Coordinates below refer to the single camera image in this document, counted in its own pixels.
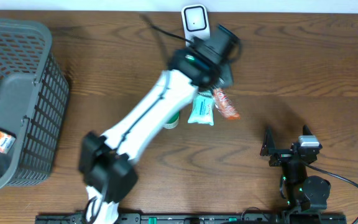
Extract white barcode scanner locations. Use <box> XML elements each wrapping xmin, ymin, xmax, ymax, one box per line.
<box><xmin>181</xmin><ymin>4</ymin><xmax>210</xmax><ymax>40</ymax></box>

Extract teal wet wipes pack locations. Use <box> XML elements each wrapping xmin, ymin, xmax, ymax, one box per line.
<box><xmin>188</xmin><ymin>91</ymin><xmax>214</xmax><ymax>126</ymax></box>

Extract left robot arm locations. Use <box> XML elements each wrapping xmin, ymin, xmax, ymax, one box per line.
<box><xmin>79</xmin><ymin>48</ymin><xmax>231</xmax><ymax>223</ymax></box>

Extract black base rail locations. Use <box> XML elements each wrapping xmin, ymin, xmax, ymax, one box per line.
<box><xmin>35</xmin><ymin>208</ymin><xmax>347</xmax><ymax>224</ymax></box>

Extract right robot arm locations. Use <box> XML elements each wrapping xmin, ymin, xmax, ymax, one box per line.
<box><xmin>260</xmin><ymin>125</ymin><xmax>331</xmax><ymax>213</ymax></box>

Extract green lid jar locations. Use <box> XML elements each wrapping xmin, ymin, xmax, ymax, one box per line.
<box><xmin>163</xmin><ymin>112</ymin><xmax>180</xmax><ymax>129</ymax></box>

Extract orange Top chocolate bar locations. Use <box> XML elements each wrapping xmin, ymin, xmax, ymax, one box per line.
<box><xmin>213</xmin><ymin>88</ymin><xmax>241</xmax><ymax>120</ymax></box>

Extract grey plastic basket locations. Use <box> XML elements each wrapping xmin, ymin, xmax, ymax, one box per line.
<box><xmin>0</xmin><ymin>18</ymin><xmax>70</xmax><ymax>189</ymax></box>

